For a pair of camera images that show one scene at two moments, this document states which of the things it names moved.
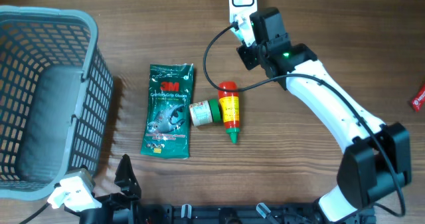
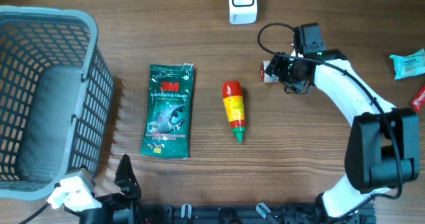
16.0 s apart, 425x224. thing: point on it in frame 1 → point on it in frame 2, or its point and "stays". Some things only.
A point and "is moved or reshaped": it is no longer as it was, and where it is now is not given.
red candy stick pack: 419,101 stays
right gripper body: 248,55 → 285,68
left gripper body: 116,201 stays
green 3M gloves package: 167,128 stays
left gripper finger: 126,177 stays
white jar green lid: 205,112 is moved or reshaped
